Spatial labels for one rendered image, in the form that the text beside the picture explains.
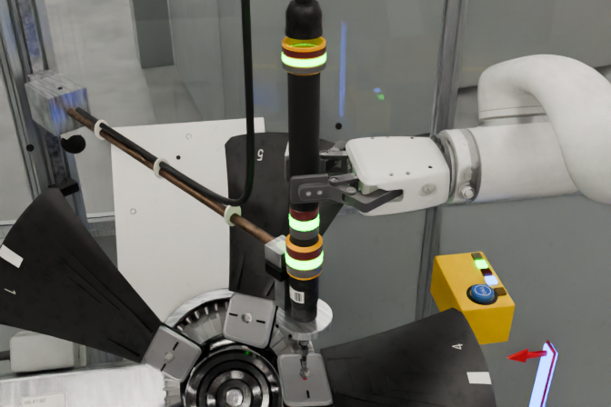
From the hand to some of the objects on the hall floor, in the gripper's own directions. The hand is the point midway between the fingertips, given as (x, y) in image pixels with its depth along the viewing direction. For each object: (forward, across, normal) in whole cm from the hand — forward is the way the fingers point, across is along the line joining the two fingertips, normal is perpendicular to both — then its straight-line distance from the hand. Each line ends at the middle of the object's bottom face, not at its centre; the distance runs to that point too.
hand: (305, 177), depth 76 cm
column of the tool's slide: (+40, -59, +150) cm, 166 cm away
